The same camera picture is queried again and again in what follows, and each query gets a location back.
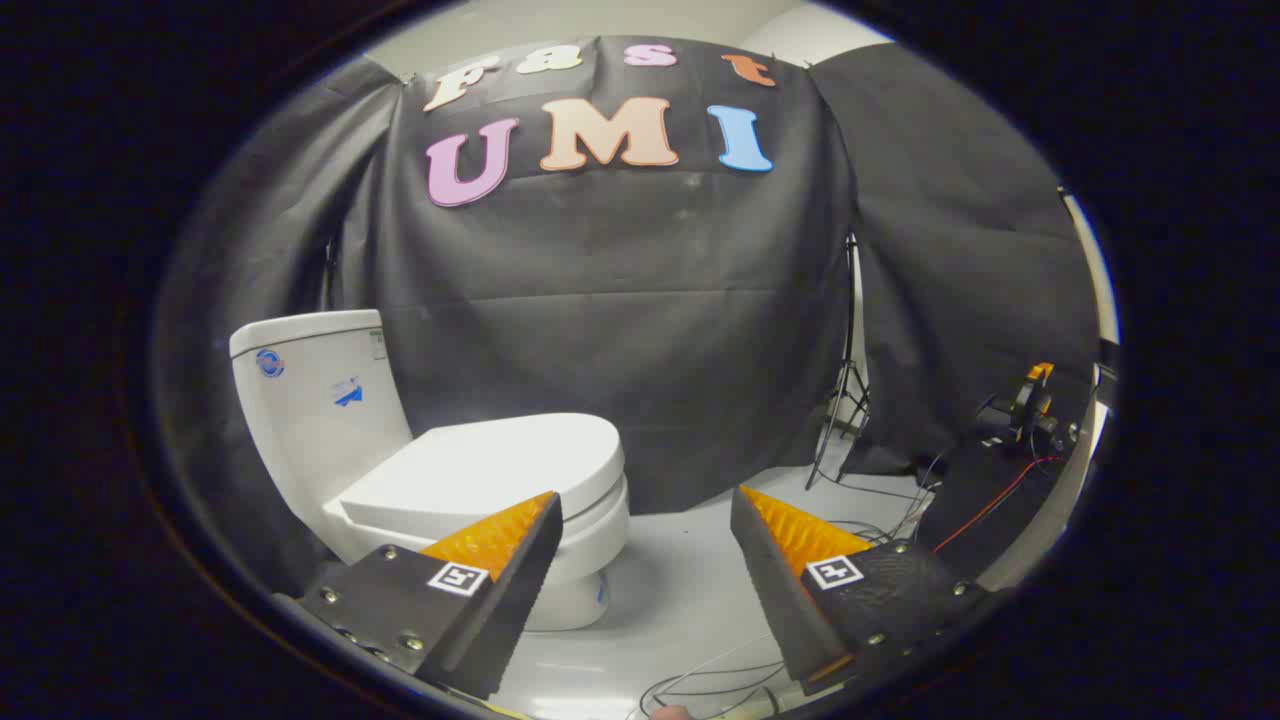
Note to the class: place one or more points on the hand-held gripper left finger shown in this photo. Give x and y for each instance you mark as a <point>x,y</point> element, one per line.
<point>500,610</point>

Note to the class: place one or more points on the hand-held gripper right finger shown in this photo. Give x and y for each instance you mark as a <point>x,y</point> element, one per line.
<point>775,590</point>

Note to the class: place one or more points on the white toilet lid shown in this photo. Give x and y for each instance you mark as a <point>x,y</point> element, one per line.
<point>500,460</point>

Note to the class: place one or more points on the white toilet seat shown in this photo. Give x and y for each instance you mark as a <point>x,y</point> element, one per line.
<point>610,513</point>

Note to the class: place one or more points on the white toilet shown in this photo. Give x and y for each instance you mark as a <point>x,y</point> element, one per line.
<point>320,420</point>

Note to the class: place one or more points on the dark table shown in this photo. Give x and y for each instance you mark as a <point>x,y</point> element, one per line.
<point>960,482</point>

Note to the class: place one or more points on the black tripod stand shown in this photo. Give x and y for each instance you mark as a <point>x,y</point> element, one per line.
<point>848,372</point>

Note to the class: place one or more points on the black and orange gripper device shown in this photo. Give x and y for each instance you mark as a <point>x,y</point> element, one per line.
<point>1025,405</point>

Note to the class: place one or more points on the black backdrop cloth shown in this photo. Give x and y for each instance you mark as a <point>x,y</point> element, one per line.
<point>620,300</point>

